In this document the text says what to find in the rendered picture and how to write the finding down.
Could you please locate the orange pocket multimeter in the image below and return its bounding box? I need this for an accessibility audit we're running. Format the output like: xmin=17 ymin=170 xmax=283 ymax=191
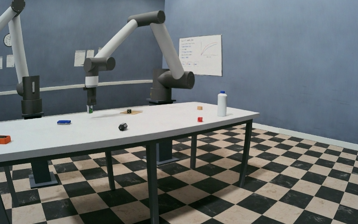
xmin=0 ymin=135 xmax=11 ymax=144

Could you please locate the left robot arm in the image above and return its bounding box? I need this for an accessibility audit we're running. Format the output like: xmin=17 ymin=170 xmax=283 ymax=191
xmin=83 ymin=10 xmax=195 ymax=100

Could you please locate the white bottle with blue cap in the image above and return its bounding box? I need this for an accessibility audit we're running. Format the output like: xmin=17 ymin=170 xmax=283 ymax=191
xmin=217 ymin=91 xmax=227 ymax=117

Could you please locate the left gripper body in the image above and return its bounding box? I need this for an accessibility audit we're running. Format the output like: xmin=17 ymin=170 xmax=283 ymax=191
xmin=83 ymin=76 xmax=98 ymax=105

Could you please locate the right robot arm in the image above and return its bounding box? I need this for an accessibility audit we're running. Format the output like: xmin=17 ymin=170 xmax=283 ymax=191
xmin=0 ymin=0 xmax=42 ymax=114

